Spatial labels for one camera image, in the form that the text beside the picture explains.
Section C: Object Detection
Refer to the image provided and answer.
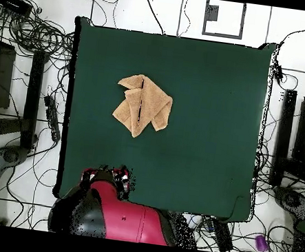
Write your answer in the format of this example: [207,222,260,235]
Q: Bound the tan terry towel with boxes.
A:
[109,70,177,143]

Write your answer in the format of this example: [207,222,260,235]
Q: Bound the grey square floor frame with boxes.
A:
[201,0,248,41]

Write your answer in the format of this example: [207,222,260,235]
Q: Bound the long black power strip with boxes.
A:
[39,94,67,143]

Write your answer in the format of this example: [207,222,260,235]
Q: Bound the short black power strip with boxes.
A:
[207,217,237,252]

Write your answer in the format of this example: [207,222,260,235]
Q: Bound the small dark grey box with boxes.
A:
[205,3,220,22]

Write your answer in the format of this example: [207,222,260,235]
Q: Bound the small purple object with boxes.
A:
[253,233,271,252]

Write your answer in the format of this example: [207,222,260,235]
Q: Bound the tangle of black cables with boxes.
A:
[0,0,80,65]

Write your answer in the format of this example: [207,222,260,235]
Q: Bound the black metal frame stand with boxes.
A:
[268,66,305,191]
[0,21,54,158]

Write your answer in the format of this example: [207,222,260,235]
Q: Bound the black rectangular box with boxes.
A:
[0,0,34,18]

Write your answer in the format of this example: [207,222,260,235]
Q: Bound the thick black cable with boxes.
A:
[138,0,170,36]

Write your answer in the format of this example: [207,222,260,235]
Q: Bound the small black power adapter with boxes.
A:
[271,63,286,83]

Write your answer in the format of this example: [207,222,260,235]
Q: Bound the dark green table cloth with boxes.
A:
[52,14,277,225]

